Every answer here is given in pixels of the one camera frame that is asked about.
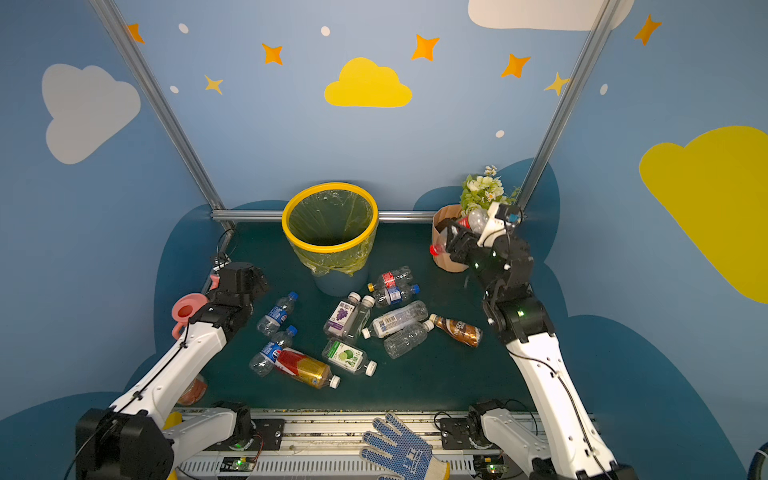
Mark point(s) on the green label square bottle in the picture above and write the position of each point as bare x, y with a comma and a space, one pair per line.
349, 358

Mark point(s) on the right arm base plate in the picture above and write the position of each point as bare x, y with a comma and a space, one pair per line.
456, 435

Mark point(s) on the blue label small bottle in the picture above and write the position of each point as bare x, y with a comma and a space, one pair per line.
390, 296

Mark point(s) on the aluminium frame post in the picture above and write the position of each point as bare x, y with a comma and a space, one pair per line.
114, 23
584, 65

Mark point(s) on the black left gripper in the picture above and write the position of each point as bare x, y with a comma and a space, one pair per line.
253, 282

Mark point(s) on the purple grape label bottle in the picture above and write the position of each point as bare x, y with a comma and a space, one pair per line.
340, 321

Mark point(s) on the yellow toy shovel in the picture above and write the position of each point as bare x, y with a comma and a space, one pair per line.
174, 419

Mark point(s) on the blue cap pepsi bottle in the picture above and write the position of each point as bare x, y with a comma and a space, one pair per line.
274, 319
264, 361

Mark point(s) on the blue cap pepsi bottle upper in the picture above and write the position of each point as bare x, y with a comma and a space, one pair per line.
274, 319

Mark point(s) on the red label yellow cap bottle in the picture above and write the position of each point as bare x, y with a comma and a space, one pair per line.
392, 278

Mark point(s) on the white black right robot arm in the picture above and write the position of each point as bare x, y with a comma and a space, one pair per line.
571, 446

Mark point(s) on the aluminium frame back bar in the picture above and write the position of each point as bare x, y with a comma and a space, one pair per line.
236, 216

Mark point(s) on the white green artificial flowers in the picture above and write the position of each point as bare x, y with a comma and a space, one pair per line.
482, 190

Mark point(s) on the brown tea bottle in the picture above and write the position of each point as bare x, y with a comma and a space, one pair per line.
458, 330

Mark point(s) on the aluminium frame left post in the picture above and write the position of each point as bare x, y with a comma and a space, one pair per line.
114, 23

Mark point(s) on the round jar printed lid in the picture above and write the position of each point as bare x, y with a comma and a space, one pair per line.
194, 392

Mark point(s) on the pink watering can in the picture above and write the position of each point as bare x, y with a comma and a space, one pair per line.
187, 306

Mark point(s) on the peach plastic flower pot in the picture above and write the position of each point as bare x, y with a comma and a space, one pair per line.
452, 212

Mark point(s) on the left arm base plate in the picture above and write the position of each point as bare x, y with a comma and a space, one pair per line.
266, 435

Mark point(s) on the aluminium frame right post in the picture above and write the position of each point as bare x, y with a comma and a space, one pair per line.
584, 65

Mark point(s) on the blue dotted work glove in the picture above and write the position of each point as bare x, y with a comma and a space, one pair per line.
400, 452

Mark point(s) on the clear slim white cap bottle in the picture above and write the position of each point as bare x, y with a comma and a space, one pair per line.
358, 322

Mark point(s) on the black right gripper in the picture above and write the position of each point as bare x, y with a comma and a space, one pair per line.
459, 238

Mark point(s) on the blue cap pepsi bottle lower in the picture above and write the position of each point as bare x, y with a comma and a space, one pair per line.
264, 361

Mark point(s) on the white label large clear bottle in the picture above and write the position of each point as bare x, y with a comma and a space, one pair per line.
395, 320

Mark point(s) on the red label clear bottle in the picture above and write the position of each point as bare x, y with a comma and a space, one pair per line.
474, 222

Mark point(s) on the yellow rimmed waste bin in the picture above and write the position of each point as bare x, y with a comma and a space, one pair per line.
331, 228

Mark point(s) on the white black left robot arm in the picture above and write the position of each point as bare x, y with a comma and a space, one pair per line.
129, 439

